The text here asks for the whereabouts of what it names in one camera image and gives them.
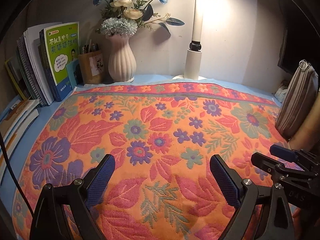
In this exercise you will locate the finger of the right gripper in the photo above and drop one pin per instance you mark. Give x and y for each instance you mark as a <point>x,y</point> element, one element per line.
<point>273,167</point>
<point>283,153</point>

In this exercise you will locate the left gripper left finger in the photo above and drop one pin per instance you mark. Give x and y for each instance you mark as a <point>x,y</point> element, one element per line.
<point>49,219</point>

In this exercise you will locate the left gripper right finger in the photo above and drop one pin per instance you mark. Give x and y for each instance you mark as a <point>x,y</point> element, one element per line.
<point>275,219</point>

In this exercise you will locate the cardboard box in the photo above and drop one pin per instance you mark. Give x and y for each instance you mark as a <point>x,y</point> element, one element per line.
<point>308,134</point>

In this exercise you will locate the grey zip bag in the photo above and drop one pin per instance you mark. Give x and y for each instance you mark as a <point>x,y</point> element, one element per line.
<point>300,97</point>

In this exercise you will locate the flat lying books stack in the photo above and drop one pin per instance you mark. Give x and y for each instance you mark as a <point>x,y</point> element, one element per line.
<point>16,122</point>

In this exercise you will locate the black monitor screen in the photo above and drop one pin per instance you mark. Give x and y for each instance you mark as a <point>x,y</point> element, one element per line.
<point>300,40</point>

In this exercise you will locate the floral orange table cloth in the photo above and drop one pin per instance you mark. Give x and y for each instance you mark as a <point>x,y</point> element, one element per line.
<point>162,138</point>

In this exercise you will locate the white desk lamp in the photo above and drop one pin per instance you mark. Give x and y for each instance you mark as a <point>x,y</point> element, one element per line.
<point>194,53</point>

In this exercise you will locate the upright books stack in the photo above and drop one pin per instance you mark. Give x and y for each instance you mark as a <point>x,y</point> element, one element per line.
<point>28,54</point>

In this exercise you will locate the small blue card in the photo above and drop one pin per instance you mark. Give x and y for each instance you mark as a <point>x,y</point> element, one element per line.
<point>74,73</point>

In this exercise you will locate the brown pen holder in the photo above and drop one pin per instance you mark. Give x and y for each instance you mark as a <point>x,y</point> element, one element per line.
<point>92,67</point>

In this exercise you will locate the white ribbed vase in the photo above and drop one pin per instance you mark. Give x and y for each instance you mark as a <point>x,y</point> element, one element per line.
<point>121,63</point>

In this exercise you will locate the green cover book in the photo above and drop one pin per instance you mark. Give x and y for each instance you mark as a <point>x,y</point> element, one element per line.
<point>59,48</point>

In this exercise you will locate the artificial flower bouquet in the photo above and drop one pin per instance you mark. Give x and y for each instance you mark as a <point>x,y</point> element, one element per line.
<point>125,17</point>

